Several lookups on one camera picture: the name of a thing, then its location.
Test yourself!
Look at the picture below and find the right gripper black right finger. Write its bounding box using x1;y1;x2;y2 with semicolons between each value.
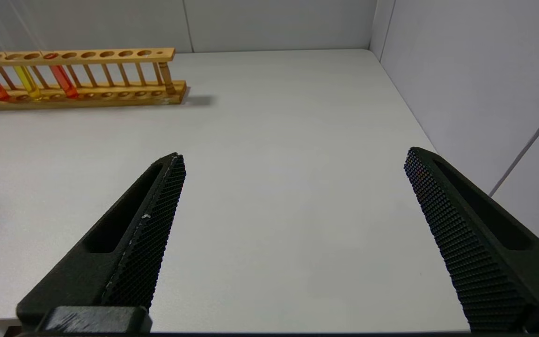
404;146;539;333

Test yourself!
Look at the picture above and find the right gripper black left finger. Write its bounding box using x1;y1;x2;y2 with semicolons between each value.
16;152;187;324

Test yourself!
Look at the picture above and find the wooden test tube rack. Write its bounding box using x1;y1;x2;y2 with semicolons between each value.
0;47;187;111

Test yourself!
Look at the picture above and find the test tube with yellow liquid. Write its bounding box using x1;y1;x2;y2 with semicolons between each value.
0;0;44;102

